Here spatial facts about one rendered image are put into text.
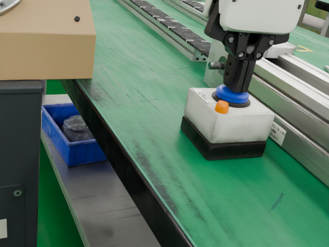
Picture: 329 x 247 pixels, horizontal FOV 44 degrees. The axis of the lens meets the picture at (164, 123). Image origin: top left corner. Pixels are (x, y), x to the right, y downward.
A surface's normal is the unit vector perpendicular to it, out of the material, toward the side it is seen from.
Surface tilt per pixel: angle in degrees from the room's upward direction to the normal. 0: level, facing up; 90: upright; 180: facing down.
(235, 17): 94
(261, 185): 0
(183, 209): 0
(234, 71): 90
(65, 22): 42
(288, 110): 90
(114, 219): 0
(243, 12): 95
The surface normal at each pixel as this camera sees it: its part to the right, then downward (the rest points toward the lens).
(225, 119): 0.36, 0.46
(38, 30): 0.43, -0.36
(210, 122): -0.92, 0.03
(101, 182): 0.16, -0.89
